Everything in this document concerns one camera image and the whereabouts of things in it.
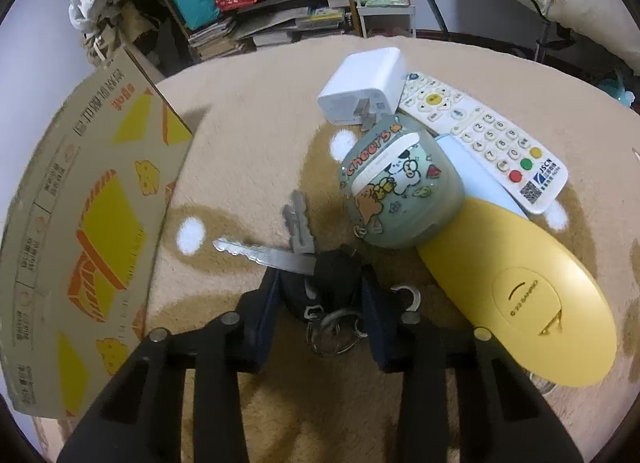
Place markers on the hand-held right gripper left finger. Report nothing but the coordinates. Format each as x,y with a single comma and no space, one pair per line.
267,313

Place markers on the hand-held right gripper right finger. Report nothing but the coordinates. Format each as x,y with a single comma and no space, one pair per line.
372,323

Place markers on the bunch of keys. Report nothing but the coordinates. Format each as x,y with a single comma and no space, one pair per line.
330,278

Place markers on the cardboard box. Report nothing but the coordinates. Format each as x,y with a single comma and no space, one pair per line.
100,223

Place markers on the large white charger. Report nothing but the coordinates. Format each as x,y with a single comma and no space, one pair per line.
360,80

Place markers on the green cartoon earbud case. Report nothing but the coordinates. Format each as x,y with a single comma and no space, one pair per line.
400,188

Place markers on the yellow oval case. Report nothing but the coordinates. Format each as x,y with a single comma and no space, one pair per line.
525,293

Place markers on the light blue flat case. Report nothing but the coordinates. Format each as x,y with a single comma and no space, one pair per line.
475,173

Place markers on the white remote control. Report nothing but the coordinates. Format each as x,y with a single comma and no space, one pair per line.
500,143

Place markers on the stack of old books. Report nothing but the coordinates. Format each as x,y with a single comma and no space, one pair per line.
215,38

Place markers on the pile of books and magazines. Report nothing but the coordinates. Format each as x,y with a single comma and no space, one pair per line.
305,23

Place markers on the dark hanging garment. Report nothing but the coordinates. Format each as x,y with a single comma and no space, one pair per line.
160,38

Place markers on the flattened cardboard sheets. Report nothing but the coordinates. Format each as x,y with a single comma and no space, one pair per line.
280,5

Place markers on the khaki trousers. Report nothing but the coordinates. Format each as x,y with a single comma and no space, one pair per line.
107,43

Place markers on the teal plastic object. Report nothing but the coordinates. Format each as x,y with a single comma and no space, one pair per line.
617,88

